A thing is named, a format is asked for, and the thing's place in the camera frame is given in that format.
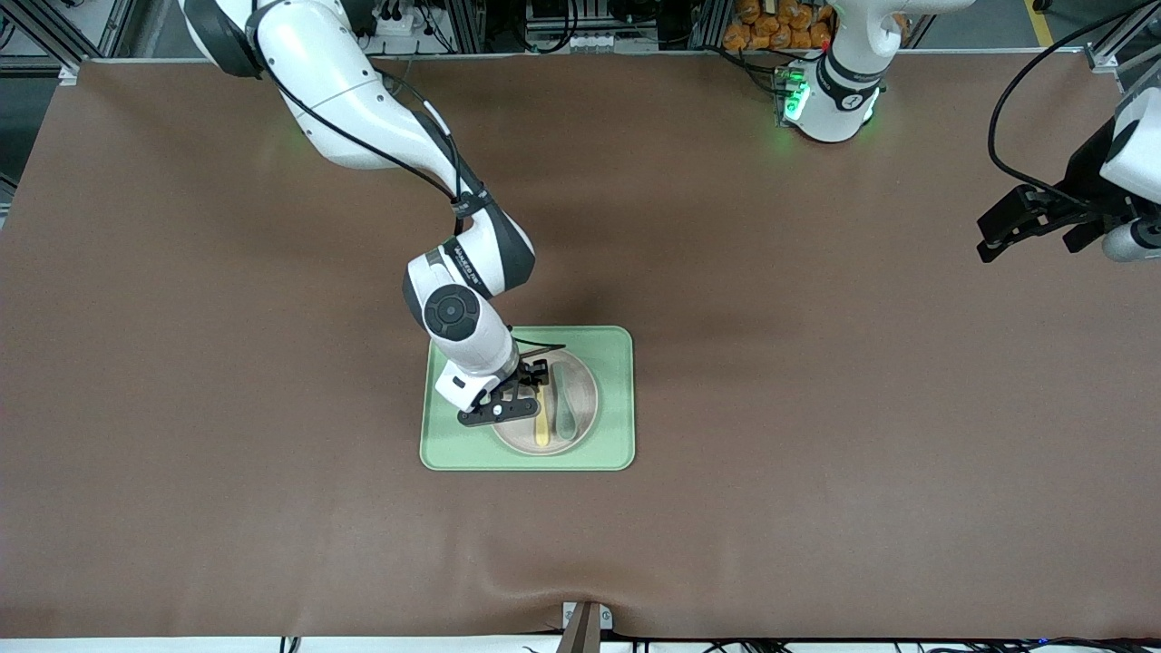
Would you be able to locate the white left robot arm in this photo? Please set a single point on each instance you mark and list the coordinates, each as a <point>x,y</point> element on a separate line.
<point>834,100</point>

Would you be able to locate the pile of orange items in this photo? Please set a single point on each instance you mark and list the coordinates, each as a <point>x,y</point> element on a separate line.
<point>775,27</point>

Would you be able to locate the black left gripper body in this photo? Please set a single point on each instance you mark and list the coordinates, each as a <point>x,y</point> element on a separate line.
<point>1081,184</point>

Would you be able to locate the round white plate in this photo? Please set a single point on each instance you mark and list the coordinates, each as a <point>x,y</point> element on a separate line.
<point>585,399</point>

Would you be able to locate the brown table mat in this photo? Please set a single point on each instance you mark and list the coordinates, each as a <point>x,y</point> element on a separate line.
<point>272,508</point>

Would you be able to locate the aluminium frame profile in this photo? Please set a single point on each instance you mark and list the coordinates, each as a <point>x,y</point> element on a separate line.
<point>1120,45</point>
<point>41,36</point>

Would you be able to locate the metal mount bracket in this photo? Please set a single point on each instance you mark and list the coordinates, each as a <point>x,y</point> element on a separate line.
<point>585,635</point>

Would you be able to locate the light green rectangular tray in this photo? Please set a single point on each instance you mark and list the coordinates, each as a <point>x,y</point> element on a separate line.
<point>617,435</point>

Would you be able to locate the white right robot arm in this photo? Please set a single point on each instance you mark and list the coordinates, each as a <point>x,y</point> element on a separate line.
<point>336,82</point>

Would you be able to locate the white power strip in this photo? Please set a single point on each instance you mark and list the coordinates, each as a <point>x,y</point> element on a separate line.
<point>399,23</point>

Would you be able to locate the yellow plastic fork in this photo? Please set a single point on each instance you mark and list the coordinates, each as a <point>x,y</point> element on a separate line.
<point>542,431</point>

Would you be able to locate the green plastic spoon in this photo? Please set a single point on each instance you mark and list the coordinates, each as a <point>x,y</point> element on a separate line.
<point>566,417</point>

